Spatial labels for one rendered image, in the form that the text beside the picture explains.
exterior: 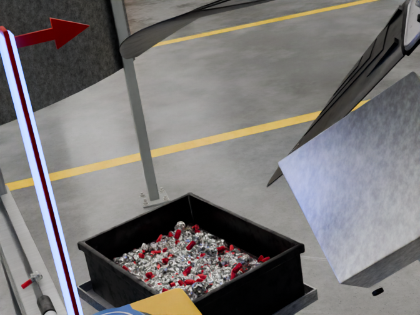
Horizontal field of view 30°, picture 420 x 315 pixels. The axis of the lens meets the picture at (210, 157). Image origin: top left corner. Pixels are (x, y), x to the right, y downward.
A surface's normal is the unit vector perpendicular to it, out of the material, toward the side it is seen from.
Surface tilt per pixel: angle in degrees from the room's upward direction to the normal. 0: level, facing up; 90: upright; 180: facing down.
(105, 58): 90
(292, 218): 0
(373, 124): 55
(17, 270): 0
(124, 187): 0
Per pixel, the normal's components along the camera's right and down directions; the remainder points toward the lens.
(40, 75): 0.76, 0.14
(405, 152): -0.51, -0.19
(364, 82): -0.84, -0.50
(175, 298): -0.15, -0.91
